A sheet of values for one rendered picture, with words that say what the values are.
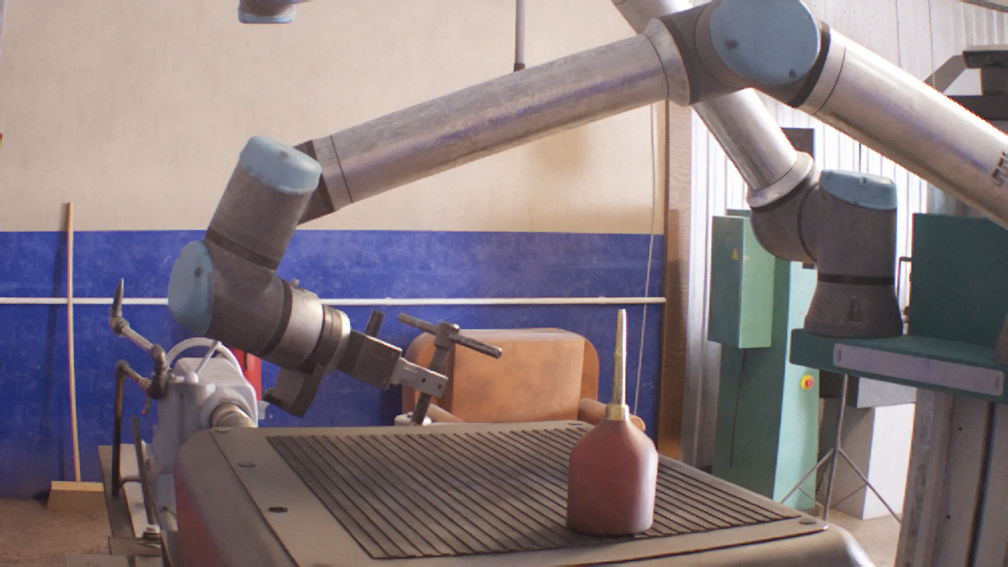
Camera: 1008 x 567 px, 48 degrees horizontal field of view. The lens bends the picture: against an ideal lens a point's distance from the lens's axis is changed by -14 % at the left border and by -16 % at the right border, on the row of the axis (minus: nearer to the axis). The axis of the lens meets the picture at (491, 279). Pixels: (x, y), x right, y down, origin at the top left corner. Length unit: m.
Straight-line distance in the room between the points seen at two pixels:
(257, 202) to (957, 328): 1.21
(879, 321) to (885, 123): 0.68
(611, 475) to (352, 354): 0.57
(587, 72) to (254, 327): 0.48
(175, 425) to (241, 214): 1.42
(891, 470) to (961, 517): 4.13
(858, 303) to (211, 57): 4.47
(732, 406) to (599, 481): 5.65
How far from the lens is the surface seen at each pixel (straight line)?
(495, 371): 6.04
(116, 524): 2.79
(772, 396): 6.20
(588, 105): 1.50
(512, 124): 1.48
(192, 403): 2.68
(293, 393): 1.43
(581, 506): 0.92
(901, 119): 1.46
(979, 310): 2.05
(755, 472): 6.36
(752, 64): 1.38
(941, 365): 1.91
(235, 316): 1.35
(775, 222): 2.22
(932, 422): 2.19
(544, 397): 6.16
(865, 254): 2.08
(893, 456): 6.33
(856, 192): 2.08
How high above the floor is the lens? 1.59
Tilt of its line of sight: 4 degrees down
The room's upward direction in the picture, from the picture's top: 2 degrees clockwise
